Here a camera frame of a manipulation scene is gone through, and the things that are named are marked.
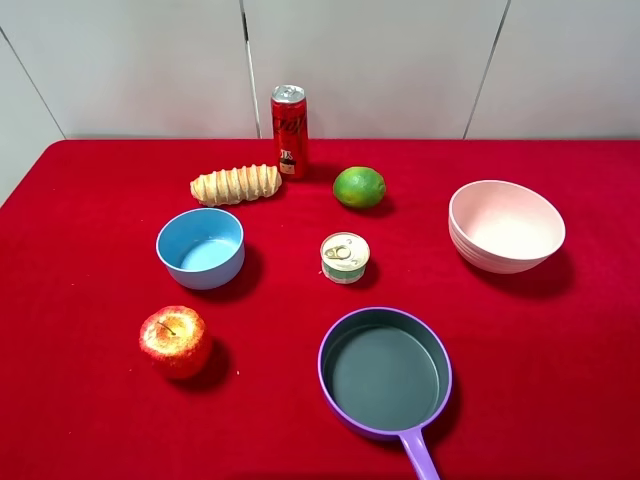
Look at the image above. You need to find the green lime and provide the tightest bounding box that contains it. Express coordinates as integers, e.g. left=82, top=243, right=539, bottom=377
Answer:
left=333, top=166, right=386, bottom=209

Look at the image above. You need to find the small tin can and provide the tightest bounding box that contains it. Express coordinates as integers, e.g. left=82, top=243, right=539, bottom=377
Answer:
left=320, top=232, right=370, bottom=285

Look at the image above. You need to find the spiral bread roll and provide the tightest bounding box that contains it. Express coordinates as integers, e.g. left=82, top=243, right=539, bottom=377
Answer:
left=190, top=164, right=282, bottom=207

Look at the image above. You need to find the blue bowl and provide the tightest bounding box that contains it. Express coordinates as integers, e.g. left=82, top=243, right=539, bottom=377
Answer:
left=156, top=208, right=245, bottom=290

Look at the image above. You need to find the red soda can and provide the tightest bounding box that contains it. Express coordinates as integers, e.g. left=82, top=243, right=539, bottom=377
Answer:
left=271, top=85, right=309, bottom=179

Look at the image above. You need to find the purple pan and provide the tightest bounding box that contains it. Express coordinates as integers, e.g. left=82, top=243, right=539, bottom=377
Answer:
left=317, top=306, right=453, bottom=479

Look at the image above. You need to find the red tablecloth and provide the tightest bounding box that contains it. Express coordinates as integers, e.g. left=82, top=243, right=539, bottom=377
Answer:
left=1, top=140, right=639, bottom=479

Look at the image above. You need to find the red apple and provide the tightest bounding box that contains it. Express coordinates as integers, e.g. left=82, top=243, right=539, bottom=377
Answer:
left=139, top=306, right=213, bottom=380

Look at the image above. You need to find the pink bowl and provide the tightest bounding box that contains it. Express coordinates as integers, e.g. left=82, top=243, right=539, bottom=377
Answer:
left=448, top=180, right=566, bottom=274

